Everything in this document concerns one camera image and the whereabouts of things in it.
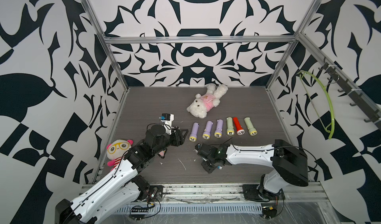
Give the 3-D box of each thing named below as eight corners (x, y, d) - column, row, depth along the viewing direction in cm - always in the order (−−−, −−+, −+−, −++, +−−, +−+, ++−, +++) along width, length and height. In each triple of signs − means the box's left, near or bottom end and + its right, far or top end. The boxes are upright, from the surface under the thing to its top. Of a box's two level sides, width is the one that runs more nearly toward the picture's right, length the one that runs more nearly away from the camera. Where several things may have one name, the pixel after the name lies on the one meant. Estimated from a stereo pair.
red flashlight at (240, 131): (237, 135, 95) (238, 133, 93) (232, 119, 103) (233, 117, 101) (244, 135, 95) (245, 133, 93) (239, 118, 103) (239, 116, 101)
